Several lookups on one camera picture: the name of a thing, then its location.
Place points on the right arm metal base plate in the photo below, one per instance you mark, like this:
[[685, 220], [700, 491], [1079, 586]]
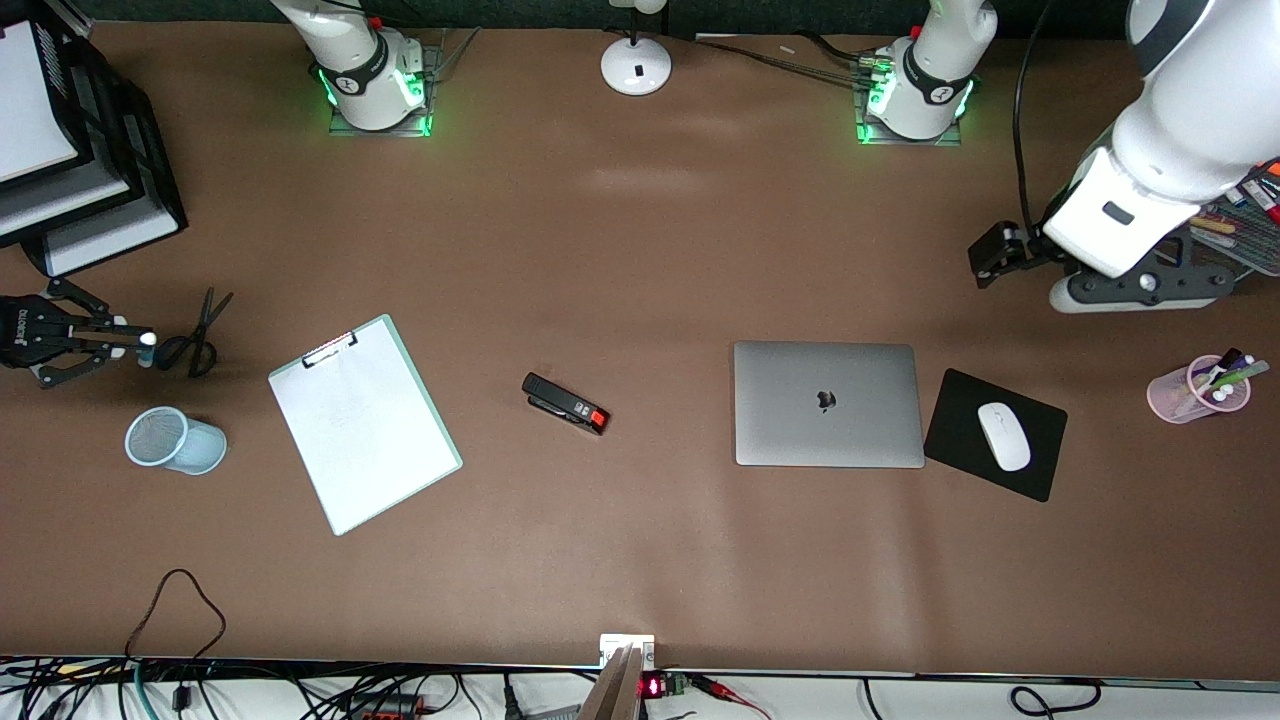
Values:
[[380, 132]]

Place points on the red marker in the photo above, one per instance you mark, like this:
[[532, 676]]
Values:
[[1268, 190]]

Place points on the black stapler with red end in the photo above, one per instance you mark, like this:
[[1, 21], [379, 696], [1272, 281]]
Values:
[[560, 400]]

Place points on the mint green clipboard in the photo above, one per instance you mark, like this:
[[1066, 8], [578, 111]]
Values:
[[440, 440]]

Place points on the white computer mouse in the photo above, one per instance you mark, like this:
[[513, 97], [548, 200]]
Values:
[[1003, 436]]

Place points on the black mesh desk tray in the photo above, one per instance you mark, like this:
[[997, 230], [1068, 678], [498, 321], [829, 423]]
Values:
[[1255, 250]]

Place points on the white paper sheet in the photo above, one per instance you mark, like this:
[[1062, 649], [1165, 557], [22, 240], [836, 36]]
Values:
[[370, 440]]

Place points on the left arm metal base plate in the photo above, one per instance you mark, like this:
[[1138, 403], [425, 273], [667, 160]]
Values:
[[905, 140]]

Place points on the black scissors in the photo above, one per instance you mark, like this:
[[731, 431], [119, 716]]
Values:
[[205, 330]]

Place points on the black mouse pad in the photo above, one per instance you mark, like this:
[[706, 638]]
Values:
[[960, 440]]

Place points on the pink translucent pen cup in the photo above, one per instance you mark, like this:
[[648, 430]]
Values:
[[1175, 395]]

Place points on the silver laptop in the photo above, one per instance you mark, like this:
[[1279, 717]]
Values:
[[828, 405]]

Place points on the blue marker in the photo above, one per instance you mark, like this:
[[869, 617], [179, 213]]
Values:
[[147, 342]]

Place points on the black stacked paper tray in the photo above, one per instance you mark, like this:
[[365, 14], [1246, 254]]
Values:
[[150, 190]]

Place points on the green marker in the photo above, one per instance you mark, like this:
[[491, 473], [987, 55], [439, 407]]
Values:
[[1245, 374]]

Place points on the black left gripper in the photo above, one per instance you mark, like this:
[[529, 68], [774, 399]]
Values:
[[1000, 254]]

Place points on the yellow marker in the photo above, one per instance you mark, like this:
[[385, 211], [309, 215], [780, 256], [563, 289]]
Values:
[[1212, 225]]

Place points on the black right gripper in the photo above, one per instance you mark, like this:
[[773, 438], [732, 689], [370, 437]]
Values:
[[27, 332]]

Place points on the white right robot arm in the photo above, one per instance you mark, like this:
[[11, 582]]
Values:
[[365, 70]]

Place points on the white round lamp base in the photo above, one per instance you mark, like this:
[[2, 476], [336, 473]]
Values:
[[636, 68]]

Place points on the black purple marker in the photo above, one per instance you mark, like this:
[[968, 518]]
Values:
[[1228, 360]]

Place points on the red lit circuit board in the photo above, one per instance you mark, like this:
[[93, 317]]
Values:
[[662, 686]]

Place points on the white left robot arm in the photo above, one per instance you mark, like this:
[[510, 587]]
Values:
[[1180, 130]]

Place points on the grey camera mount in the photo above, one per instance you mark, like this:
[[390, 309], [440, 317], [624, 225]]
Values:
[[620, 680]]

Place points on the light blue mesh pen cup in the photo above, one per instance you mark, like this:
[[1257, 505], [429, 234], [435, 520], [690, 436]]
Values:
[[190, 445]]

